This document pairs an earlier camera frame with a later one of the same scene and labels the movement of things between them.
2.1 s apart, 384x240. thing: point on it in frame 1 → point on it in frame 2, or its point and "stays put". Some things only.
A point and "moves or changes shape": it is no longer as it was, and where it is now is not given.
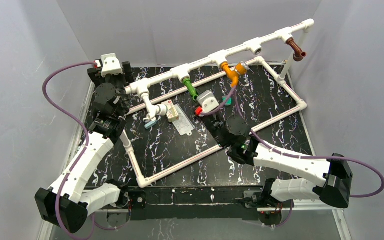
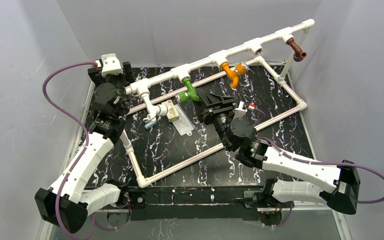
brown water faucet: x=298 y=54 stays put
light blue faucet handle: x=150 y=124 stays put
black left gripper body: x=111 y=78 stays put
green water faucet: x=190 y=88 moves or changes shape
